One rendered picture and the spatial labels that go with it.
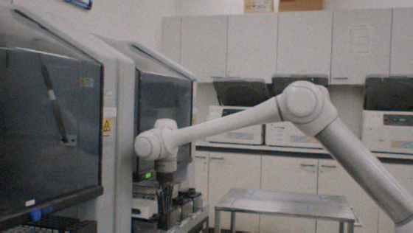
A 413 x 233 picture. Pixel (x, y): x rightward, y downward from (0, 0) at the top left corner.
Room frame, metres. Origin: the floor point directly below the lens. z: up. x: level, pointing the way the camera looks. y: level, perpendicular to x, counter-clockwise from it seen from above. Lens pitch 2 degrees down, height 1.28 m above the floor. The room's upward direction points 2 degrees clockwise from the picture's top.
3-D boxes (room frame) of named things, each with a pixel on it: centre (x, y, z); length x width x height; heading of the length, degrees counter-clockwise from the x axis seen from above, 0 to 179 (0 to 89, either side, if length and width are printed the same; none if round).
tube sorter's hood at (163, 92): (1.99, 0.40, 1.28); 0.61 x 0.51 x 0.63; 162
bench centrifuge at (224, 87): (4.24, -0.35, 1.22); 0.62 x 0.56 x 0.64; 160
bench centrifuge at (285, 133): (4.06, -0.91, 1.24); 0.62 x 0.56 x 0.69; 162
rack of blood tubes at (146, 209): (1.73, 0.35, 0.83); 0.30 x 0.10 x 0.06; 72
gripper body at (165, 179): (1.67, 0.16, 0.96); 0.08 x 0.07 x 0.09; 162
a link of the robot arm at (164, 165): (1.67, 0.16, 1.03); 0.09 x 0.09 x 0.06
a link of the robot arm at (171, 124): (1.66, 0.16, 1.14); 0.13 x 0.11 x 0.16; 166
